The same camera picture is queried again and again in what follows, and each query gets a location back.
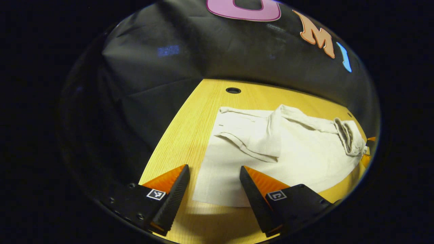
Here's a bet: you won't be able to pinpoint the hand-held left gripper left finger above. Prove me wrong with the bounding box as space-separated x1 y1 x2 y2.
102 164 191 237

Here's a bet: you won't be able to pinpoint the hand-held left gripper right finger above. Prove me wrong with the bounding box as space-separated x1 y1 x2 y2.
239 165 340 238

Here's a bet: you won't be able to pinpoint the white jeans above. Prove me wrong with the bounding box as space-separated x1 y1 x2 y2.
192 104 369 208

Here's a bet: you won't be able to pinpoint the black backdrop cloth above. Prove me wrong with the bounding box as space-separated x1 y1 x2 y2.
64 0 380 170

